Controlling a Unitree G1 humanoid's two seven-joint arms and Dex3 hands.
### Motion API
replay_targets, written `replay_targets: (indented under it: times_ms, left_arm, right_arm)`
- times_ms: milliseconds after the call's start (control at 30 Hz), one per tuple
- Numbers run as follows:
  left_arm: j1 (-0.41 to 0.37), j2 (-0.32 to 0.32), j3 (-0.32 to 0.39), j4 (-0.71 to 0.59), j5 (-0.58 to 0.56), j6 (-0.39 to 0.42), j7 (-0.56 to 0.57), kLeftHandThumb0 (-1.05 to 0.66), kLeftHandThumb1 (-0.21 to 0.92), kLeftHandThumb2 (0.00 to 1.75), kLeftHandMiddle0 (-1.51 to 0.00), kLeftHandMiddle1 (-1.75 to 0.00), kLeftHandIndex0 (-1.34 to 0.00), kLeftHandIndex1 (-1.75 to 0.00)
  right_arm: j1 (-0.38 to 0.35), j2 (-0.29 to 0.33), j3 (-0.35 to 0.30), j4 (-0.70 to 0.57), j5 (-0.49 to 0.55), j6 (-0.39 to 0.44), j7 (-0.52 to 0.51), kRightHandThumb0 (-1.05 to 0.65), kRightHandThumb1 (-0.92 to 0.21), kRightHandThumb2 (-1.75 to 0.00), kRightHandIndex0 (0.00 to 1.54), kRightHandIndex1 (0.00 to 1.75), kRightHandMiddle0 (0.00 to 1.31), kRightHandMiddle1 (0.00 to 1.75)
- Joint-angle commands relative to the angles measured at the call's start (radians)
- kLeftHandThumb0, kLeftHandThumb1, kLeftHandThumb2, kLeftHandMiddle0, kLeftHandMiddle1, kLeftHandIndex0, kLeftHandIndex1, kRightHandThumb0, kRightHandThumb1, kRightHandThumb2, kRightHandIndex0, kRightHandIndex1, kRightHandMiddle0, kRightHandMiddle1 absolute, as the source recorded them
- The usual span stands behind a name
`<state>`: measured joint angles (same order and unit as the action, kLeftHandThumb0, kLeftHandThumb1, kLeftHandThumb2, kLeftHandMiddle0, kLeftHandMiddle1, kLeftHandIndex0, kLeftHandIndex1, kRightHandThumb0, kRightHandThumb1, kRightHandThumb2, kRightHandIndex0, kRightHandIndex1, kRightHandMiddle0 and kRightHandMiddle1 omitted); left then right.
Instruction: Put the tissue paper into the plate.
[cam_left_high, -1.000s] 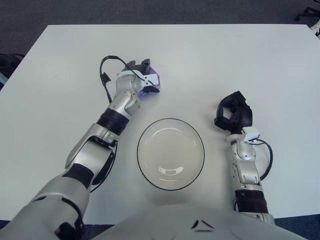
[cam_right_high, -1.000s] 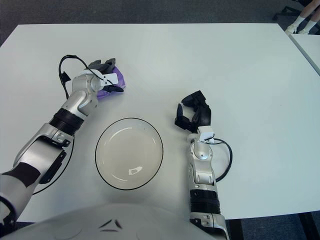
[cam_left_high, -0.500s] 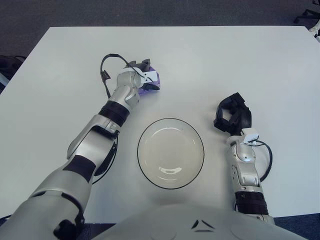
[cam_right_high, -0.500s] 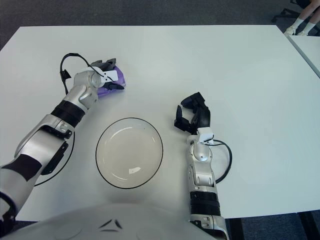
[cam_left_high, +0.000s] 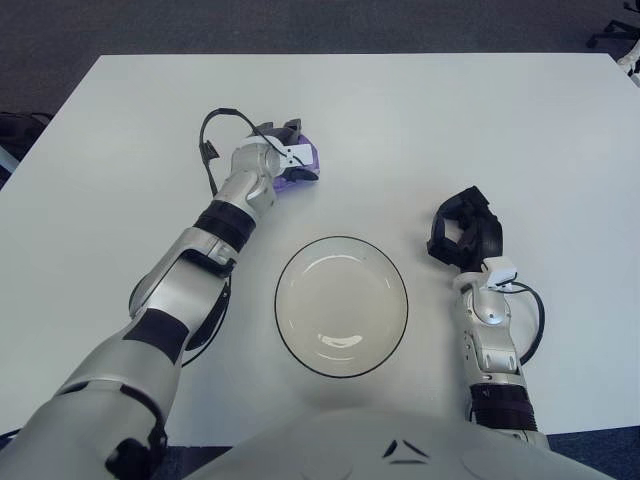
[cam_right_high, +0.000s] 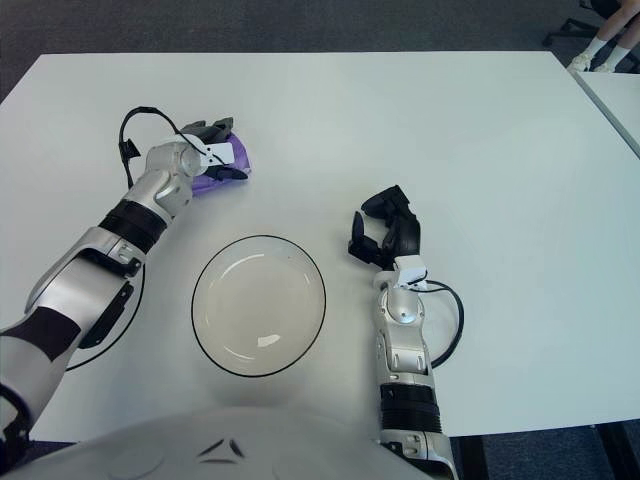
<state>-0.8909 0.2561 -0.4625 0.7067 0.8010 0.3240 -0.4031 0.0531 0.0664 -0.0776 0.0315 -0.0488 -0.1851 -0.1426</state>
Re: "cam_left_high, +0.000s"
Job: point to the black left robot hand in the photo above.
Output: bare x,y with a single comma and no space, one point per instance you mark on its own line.
290,132

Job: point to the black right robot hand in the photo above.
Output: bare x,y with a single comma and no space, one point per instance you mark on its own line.
490,235

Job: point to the purple tissue paper pack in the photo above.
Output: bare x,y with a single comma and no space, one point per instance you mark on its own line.
287,186

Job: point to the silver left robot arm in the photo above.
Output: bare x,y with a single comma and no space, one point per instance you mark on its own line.
185,285

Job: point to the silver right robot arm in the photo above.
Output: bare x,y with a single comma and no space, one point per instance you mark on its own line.
495,345

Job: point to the white plate black rim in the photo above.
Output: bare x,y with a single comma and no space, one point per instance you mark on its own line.
345,300

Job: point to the adjacent white table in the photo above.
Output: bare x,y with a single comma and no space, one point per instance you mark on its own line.
637,80

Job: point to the black office chair base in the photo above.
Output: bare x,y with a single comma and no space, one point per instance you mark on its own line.
615,27

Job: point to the black bag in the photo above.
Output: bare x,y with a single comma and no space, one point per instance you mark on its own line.
20,125

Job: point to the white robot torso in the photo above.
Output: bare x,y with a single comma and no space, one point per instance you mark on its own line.
325,450

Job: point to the pale grey floor object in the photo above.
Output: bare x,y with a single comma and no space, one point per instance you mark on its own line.
6,160

